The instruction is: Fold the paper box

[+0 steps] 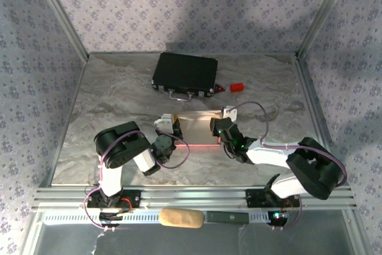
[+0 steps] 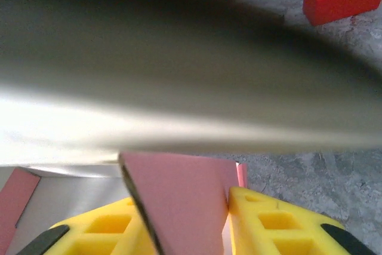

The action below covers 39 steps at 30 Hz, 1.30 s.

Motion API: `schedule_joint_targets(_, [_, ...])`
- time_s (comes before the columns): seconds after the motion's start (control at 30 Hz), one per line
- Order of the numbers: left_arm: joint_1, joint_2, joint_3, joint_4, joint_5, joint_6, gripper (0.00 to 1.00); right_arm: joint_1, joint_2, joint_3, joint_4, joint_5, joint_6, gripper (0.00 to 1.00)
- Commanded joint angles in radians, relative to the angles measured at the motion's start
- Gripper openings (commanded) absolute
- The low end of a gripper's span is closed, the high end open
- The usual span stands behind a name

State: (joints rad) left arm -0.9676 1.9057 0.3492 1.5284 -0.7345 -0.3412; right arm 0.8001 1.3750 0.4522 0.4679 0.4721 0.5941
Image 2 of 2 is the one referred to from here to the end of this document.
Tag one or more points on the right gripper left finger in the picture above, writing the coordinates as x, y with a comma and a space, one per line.
98, 231

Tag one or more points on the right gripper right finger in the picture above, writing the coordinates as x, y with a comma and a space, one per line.
283, 231

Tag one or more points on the pink paper box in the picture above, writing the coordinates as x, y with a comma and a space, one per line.
179, 195

